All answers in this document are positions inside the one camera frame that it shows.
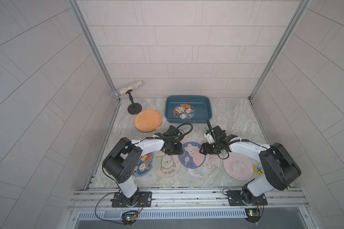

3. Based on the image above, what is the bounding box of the cream sheep round coaster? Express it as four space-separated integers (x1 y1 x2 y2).
153 151 181 178

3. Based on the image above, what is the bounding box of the white doodle flower coaster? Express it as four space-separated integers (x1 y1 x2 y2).
203 155 223 169

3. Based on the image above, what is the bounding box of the purple bunny round coaster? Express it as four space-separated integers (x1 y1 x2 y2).
178 142 205 169

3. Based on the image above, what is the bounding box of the pink unicorn round coaster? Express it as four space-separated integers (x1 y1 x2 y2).
223 152 254 181

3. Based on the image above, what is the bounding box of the blue denim bunny coaster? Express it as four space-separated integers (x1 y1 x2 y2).
174 104 196 119

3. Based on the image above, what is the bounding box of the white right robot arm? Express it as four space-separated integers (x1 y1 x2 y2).
199 125 302 206

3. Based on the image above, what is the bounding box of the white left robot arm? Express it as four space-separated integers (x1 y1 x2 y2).
102 124 191 201

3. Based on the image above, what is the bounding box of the teal plastic storage box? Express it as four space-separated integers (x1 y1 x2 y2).
165 95 213 124

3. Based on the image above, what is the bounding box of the blue toast cartoon coaster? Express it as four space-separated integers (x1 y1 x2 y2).
133 152 154 177

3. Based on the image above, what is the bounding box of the orange round coaster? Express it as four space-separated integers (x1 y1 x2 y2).
134 109 162 133

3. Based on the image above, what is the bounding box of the small yellow sticker coaster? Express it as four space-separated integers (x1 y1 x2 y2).
253 164 264 175

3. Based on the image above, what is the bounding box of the black microphone stand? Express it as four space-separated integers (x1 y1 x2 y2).
126 90 142 115

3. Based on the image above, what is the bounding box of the glitter microphone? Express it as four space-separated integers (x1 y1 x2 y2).
111 81 143 99

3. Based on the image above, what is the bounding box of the right green circuit board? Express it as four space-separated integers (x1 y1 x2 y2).
245 209 261 223

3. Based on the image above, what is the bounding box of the green circuit board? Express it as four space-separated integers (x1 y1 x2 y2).
121 210 138 226
245 209 261 223

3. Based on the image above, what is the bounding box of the left green circuit board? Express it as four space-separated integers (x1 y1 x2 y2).
121 210 138 226

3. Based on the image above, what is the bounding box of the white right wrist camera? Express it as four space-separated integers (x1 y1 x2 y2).
204 130 215 144

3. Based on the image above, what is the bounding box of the aluminium front rail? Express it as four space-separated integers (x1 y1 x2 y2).
68 188 312 221

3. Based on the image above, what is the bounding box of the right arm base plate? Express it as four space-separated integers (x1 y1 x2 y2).
225 190 268 206

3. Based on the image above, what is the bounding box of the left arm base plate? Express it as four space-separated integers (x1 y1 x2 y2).
111 191 153 208

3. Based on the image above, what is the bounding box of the aluminium corner frame post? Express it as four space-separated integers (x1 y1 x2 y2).
248 0 312 100

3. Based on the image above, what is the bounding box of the left aluminium corner post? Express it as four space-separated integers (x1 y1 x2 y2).
68 0 118 94

